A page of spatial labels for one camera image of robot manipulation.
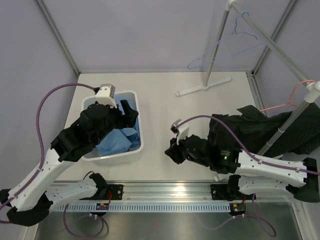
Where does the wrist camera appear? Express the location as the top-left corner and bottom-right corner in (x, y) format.
(94, 83), (117, 108)
(170, 119), (190, 145)

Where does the white plastic basket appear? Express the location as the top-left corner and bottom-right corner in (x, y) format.
(81, 90), (144, 167)

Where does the blue shirt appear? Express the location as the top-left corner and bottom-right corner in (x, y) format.
(96, 93), (142, 157)

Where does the black striped shirt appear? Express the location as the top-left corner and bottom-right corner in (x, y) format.
(207, 103), (320, 158)

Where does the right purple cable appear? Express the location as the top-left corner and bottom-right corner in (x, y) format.
(174, 114), (320, 174)

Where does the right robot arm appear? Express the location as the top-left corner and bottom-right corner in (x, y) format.
(164, 135), (320, 203)

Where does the white slotted cable duct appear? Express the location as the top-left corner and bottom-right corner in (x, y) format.
(54, 201), (231, 213)

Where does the white clothes rack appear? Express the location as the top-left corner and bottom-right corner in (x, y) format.
(174, 0), (320, 182)

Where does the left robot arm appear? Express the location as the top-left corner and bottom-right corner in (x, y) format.
(0, 99), (139, 227)

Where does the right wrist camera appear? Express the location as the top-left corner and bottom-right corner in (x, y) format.
(170, 119), (190, 145)

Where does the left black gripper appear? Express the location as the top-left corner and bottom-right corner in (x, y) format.
(94, 99), (139, 145)

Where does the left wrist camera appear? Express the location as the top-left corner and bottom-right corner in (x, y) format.
(94, 83), (117, 108)

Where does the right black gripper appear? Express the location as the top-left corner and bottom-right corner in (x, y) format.
(164, 132), (211, 167)

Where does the pink wire hanger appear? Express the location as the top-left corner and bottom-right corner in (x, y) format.
(258, 79), (317, 112)

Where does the aluminium mounting rail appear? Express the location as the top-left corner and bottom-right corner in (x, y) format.
(33, 181), (305, 204)

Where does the blue wire hanger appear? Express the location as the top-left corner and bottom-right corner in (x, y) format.
(187, 11), (264, 70)

